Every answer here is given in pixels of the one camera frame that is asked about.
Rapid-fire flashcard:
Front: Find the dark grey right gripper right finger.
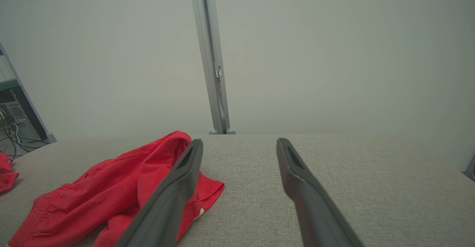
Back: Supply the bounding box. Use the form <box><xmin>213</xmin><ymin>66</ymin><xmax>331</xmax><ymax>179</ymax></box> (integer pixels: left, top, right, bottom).
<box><xmin>276</xmin><ymin>138</ymin><xmax>366</xmax><ymax>247</ymax></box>

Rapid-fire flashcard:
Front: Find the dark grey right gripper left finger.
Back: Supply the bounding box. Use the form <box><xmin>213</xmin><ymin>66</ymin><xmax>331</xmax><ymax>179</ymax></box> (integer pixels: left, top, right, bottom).
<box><xmin>115</xmin><ymin>139</ymin><xmax>204</xmax><ymax>247</ymax></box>

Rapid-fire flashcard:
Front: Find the red garment with white trim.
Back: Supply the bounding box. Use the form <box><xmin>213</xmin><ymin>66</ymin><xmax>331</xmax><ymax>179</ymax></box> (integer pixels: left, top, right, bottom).
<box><xmin>7</xmin><ymin>130</ymin><xmax>225</xmax><ymax>247</ymax></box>

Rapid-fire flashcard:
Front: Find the red jersey with white sleeves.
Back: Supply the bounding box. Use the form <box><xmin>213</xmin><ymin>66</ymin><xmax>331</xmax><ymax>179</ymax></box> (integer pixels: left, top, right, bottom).
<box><xmin>0</xmin><ymin>152</ymin><xmax>19</xmax><ymax>192</ymax></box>

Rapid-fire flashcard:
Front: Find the black computer tower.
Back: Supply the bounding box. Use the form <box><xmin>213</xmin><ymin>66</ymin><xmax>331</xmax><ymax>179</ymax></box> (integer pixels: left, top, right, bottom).
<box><xmin>0</xmin><ymin>90</ymin><xmax>42</xmax><ymax>142</ymax></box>

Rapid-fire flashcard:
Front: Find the green-edged desk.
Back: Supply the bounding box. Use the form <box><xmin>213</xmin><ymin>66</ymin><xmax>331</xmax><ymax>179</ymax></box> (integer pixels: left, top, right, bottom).
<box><xmin>0</xmin><ymin>78</ymin><xmax>21</xmax><ymax>92</ymax></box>

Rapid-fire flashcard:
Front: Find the grey metal shelf frame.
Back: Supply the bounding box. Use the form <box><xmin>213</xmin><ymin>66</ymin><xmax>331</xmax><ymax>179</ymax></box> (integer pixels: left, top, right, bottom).
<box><xmin>0</xmin><ymin>43</ymin><xmax>57</xmax><ymax>143</ymax></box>

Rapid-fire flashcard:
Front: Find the grey double metal partition post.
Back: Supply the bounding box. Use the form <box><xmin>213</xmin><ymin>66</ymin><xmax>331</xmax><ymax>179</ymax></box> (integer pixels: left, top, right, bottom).
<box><xmin>189</xmin><ymin>0</ymin><xmax>236</xmax><ymax>135</ymax></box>

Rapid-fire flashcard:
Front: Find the tangle of black white cables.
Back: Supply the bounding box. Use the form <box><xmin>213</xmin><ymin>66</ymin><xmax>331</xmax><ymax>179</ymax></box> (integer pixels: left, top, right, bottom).
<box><xmin>0</xmin><ymin>110</ymin><xmax>49</xmax><ymax>159</ymax></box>

